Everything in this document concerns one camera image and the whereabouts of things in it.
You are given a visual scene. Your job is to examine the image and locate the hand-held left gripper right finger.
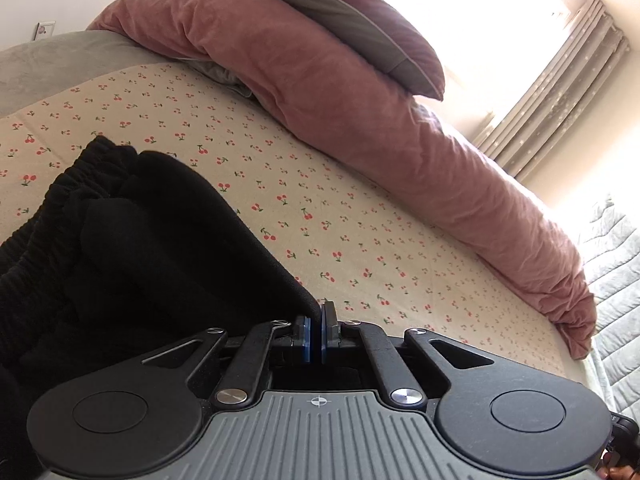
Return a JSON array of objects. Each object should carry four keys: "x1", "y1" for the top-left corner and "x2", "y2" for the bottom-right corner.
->
[{"x1": 320, "y1": 301, "x2": 496, "y2": 407}]

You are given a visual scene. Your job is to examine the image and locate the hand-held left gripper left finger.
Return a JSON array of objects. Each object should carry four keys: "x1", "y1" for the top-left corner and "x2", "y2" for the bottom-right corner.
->
[{"x1": 141, "y1": 314, "x2": 314, "y2": 408}]

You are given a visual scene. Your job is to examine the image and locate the black pants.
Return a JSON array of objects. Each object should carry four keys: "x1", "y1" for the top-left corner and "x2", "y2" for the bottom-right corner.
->
[{"x1": 0, "y1": 135, "x2": 321, "y2": 480}]

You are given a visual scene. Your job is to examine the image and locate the cherry print bed sheet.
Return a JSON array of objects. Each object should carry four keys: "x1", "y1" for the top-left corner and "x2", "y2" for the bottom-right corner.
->
[{"x1": 0, "y1": 57, "x2": 586, "y2": 382}]

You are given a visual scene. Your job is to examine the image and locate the grey quilted blanket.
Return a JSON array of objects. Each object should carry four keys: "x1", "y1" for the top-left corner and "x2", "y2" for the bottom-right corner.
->
[{"x1": 575, "y1": 194, "x2": 640, "y2": 423}]

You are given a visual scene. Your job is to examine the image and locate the pink duvet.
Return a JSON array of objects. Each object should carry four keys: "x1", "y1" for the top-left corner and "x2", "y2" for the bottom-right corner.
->
[{"x1": 86, "y1": 0, "x2": 598, "y2": 360}]

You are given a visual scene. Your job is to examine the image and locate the grey cloth under duvet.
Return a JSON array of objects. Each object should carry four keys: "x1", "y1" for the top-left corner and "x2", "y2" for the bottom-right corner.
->
[{"x1": 189, "y1": 59, "x2": 261, "y2": 102}]

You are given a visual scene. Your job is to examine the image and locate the pink and grey pillow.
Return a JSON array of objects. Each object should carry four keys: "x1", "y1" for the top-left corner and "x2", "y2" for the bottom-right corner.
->
[{"x1": 216, "y1": 0, "x2": 446, "y2": 102}]

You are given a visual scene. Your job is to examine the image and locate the beige star print curtain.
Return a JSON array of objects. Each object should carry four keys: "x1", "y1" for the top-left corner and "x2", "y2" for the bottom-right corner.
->
[{"x1": 472, "y1": 0, "x2": 632, "y2": 184}]

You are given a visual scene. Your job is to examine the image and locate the grey mattress cover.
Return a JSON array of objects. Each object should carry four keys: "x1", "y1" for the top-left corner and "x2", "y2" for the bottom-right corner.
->
[{"x1": 0, "y1": 30, "x2": 151, "y2": 119}]

